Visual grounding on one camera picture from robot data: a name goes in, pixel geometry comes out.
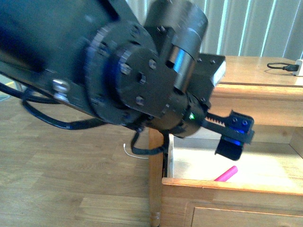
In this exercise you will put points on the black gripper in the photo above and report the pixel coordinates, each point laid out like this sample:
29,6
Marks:
185,114

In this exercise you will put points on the pink marker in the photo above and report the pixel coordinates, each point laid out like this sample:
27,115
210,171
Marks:
227,174

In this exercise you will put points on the wooden drawer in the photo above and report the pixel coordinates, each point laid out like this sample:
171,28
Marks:
267,190

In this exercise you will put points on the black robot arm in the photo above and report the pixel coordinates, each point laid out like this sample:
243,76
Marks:
86,63

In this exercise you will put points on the wooden nightstand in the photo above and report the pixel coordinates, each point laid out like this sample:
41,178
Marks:
273,98

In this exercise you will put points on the white adapter box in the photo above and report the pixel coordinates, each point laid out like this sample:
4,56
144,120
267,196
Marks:
299,71

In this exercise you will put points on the grey pleated curtain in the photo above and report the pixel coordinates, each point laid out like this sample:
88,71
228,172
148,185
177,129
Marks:
263,28

